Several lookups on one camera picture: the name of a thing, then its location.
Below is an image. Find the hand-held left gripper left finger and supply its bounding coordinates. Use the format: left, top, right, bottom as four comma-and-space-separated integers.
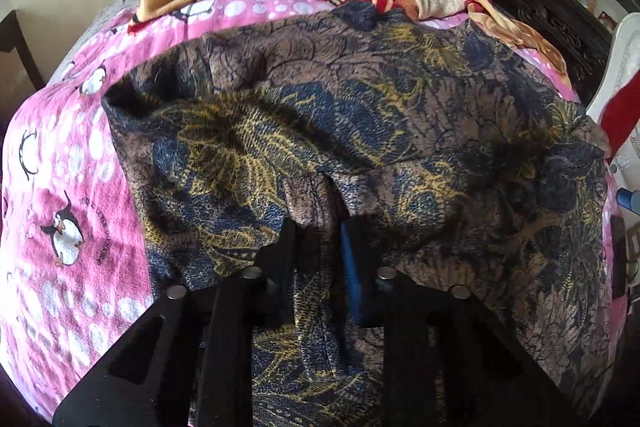
52, 218, 299, 427

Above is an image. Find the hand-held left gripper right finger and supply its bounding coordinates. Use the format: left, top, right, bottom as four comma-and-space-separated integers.
340, 218, 587, 427

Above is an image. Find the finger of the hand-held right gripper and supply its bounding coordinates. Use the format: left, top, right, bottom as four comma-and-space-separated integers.
616, 187, 640, 212
610, 216, 628, 300

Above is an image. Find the dark blue brown patterned garment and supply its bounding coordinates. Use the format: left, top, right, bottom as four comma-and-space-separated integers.
102, 0, 613, 427

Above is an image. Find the red cloth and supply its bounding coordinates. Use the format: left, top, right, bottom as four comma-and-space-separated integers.
599, 71, 640, 154

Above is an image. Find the white plastic chair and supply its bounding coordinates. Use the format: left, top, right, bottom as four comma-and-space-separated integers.
584, 13, 640, 168

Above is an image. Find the dark carved wooden headboard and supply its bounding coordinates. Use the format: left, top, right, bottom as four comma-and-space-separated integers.
469, 0, 614, 104

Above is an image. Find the pink penguin print blanket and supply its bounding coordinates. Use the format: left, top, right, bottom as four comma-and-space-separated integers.
0, 0, 631, 413

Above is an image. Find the dark wooden side table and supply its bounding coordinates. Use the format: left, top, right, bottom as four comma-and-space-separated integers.
0, 9, 47, 92

